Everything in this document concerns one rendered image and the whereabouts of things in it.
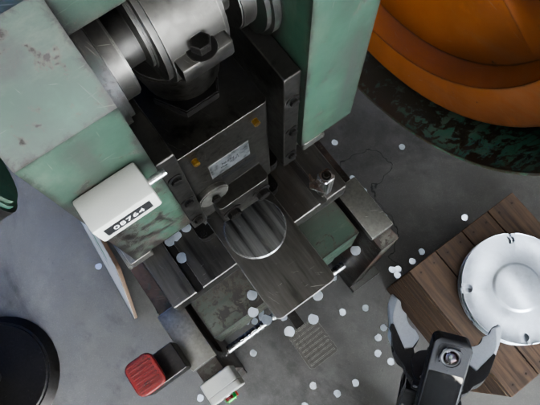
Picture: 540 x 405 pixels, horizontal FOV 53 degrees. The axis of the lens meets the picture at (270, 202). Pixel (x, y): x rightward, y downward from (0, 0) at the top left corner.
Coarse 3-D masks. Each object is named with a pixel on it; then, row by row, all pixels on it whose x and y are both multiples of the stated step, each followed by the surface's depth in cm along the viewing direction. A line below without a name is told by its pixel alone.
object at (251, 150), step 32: (224, 64) 74; (224, 96) 73; (256, 96) 73; (160, 128) 72; (192, 128) 72; (224, 128) 72; (256, 128) 78; (192, 160) 73; (224, 160) 80; (256, 160) 89; (224, 192) 89; (256, 192) 92
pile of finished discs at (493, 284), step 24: (504, 240) 146; (528, 240) 146; (480, 264) 144; (504, 264) 144; (528, 264) 144; (480, 288) 142; (504, 288) 142; (528, 288) 142; (480, 312) 141; (504, 312) 141; (528, 312) 140; (504, 336) 139; (528, 336) 140
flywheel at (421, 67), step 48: (384, 0) 90; (432, 0) 79; (480, 0) 71; (528, 0) 64; (384, 48) 92; (432, 48) 86; (480, 48) 76; (528, 48) 68; (432, 96) 88; (480, 96) 77; (528, 96) 68
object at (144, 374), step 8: (136, 360) 103; (144, 360) 103; (152, 360) 103; (128, 368) 103; (136, 368) 103; (144, 368) 103; (152, 368) 103; (160, 368) 103; (128, 376) 102; (136, 376) 102; (144, 376) 102; (152, 376) 102; (160, 376) 102; (136, 384) 102; (144, 384) 102; (152, 384) 102; (160, 384) 102; (144, 392) 101; (152, 392) 102
